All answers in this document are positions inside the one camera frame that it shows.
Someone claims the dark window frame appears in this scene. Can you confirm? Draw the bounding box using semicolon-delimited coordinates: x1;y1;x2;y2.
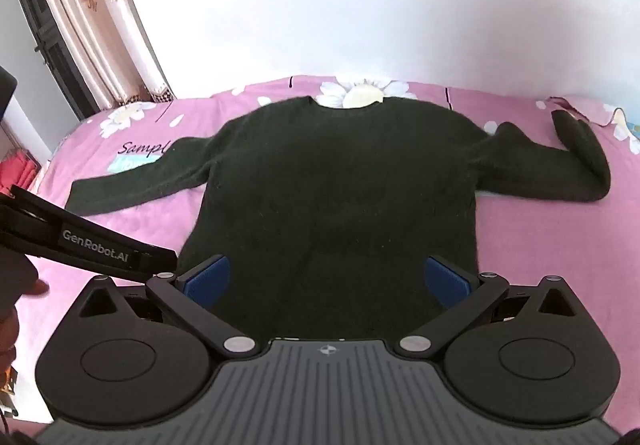
4;0;103;116

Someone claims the person's left hand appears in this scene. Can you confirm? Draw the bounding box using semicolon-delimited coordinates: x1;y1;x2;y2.
22;276;51;299

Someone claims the red cloth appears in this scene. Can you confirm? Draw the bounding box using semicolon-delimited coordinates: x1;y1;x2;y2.
0;147;42;196

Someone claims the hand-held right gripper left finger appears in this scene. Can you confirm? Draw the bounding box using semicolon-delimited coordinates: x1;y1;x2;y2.
70;254;256;359

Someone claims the pink patterned curtain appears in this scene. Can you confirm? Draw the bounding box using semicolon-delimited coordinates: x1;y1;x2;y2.
24;0;177;108

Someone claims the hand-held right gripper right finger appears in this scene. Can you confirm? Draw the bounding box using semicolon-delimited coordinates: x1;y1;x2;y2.
398;254;582;359

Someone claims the pink floral bed sheet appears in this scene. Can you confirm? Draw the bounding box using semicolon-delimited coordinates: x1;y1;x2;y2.
10;74;640;426

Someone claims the pink floral pillow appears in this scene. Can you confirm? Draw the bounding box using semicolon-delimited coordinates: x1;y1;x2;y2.
545;95;640;152

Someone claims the dark green knit sweater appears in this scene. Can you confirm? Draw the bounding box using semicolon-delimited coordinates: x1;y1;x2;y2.
66;96;612;341

